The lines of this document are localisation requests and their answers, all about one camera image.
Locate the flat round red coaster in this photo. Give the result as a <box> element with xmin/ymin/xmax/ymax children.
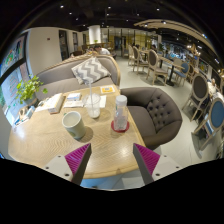
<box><xmin>110</xmin><ymin>119</ymin><xmax>131</xmax><ymax>134</ymax></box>

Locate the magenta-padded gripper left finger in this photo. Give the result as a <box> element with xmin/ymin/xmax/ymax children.
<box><xmin>42</xmin><ymin>143</ymin><xmax>93</xmax><ymax>185</ymax></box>

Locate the group of ceiling spotlights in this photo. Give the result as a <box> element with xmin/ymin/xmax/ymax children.
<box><xmin>58</xmin><ymin>1</ymin><xmax>208</xmax><ymax>39</ymax></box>

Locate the green potted plant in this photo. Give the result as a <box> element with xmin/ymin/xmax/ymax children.
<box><xmin>15</xmin><ymin>74</ymin><xmax>49</xmax><ymax>106</ymax></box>

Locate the clear plastic bottle white cap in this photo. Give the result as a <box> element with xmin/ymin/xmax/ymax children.
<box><xmin>113</xmin><ymin>94</ymin><xmax>130</xmax><ymax>132</ymax></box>

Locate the teal and white box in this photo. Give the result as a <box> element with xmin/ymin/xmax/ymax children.
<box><xmin>24</xmin><ymin>105</ymin><xmax>36</xmax><ymax>119</ymax></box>

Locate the small flat white blue box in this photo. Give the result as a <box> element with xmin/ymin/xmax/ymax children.
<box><xmin>66</xmin><ymin>92</ymin><xmax>82</xmax><ymax>102</ymax></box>

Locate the white paper leaflet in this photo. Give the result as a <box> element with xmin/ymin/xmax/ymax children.
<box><xmin>63</xmin><ymin>99</ymin><xmax>85</xmax><ymax>109</ymax></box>

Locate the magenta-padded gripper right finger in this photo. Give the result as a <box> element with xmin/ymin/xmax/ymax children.
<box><xmin>133</xmin><ymin>143</ymin><xmax>184</xmax><ymax>185</ymax></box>

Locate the grey white chevron cushion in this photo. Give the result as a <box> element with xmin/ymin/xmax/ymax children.
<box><xmin>71</xmin><ymin>56</ymin><xmax>112</xmax><ymax>85</ymax></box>

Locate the grey tufted armchair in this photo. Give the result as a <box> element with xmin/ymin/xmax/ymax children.
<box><xmin>119</xmin><ymin>86</ymin><xmax>184</xmax><ymax>151</ymax></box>

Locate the green and white mug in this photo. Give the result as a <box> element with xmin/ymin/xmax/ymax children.
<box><xmin>61</xmin><ymin>110</ymin><xmax>87</xmax><ymax>140</ymax></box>

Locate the clear plastic cup with straw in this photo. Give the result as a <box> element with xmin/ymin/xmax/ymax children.
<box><xmin>82</xmin><ymin>81</ymin><xmax>102</xmax><ymax>119</ymax></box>

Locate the yellow and white card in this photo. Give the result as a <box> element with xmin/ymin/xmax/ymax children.
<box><xmin>99</xmin><ymin>85</ymin><xmax>116</xmax><ymax>95</ymax></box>

